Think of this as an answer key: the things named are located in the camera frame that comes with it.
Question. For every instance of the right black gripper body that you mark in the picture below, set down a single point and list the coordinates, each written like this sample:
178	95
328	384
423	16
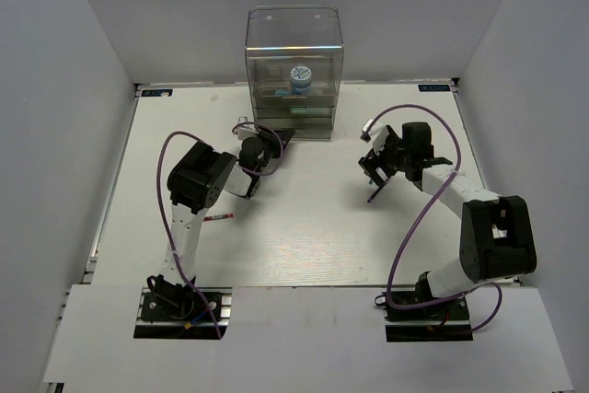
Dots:
396	153

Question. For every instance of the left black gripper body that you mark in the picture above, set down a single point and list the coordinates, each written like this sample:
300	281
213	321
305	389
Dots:
271	145

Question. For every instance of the purple pen refill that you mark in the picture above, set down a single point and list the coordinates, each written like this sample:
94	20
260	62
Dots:
377	191

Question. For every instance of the blue round tape jar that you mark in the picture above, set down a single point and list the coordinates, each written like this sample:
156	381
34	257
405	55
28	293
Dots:
300	80

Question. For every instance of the red pen refill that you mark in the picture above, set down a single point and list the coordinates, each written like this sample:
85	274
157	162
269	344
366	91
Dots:
217	217

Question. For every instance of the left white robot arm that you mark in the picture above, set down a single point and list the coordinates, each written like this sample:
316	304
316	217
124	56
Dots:
195	184

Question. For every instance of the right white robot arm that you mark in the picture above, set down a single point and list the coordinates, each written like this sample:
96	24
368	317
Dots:
496	239

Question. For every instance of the right blue corner label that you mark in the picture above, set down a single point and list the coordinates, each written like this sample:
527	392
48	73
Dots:
434	88

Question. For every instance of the blue corner label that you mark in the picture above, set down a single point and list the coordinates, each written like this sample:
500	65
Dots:
157	93
434	88

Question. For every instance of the clear acrylic drawer organizer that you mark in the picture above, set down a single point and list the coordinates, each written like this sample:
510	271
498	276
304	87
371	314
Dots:
294	58

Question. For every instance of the left blue corner label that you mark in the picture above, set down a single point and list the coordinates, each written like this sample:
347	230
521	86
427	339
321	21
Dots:
157	93

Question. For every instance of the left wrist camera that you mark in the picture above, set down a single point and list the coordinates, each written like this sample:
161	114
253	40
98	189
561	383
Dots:
243	129

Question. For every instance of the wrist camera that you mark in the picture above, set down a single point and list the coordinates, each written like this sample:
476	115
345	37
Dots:
243	129
376	134

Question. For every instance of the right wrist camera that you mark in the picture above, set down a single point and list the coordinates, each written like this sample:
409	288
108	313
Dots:
376	134

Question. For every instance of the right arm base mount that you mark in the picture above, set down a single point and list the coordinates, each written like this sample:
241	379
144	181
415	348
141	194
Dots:
443	323

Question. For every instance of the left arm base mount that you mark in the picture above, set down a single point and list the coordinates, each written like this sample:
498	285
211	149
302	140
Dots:
156	320

